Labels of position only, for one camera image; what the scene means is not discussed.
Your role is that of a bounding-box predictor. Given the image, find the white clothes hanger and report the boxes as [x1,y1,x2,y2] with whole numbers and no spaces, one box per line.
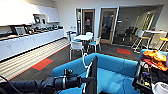
[81,53,93,94]

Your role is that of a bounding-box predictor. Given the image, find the black cart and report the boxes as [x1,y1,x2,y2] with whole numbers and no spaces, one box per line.
[132,59,168,94]

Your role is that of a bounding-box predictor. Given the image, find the white kitchen counter cabinets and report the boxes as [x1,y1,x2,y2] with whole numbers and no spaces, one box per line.
[0,29,65,63]

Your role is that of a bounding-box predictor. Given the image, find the wooden glass door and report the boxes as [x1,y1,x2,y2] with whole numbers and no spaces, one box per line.
[81,8,96,36]
[98,7,118,45]

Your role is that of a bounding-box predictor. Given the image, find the black office chair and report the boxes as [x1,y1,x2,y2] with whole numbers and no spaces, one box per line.
[123,26,135,43]

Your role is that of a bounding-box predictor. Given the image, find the dark red garment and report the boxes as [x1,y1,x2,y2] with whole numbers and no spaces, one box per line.
[139,56,154,66]

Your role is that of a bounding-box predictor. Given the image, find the white bar stool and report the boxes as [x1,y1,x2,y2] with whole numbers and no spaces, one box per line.
[131,30,146,54]

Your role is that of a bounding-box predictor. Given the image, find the grey microwave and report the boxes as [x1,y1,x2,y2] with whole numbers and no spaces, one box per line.
[13,25,28,36]

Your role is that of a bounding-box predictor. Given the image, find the orange garment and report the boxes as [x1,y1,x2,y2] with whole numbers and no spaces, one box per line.
[143,49,168,72]

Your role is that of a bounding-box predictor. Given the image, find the white high table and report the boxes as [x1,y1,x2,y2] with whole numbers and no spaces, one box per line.
[142,29,168,51]

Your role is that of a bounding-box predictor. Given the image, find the white upper kitchen cabinets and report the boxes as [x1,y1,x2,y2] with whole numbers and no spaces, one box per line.
[0,3,61,27]

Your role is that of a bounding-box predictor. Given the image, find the yellow seat bar stool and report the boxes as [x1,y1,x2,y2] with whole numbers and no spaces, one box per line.
[157,36,168,52]

